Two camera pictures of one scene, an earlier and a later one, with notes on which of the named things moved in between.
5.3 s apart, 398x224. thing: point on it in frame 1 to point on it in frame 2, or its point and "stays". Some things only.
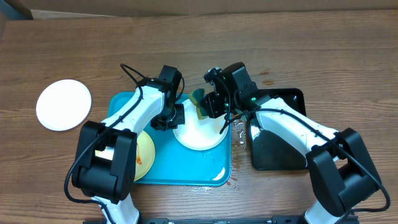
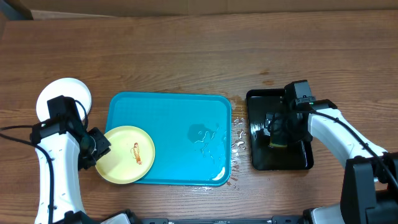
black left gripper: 157,124 to 105,149
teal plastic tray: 174,163 stays
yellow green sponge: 195,96 to 278,145
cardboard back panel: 54,9 stays
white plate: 63,105 stays
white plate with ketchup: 200,134 to 68,87
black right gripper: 214,106 to 282,132
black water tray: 268,152 stays
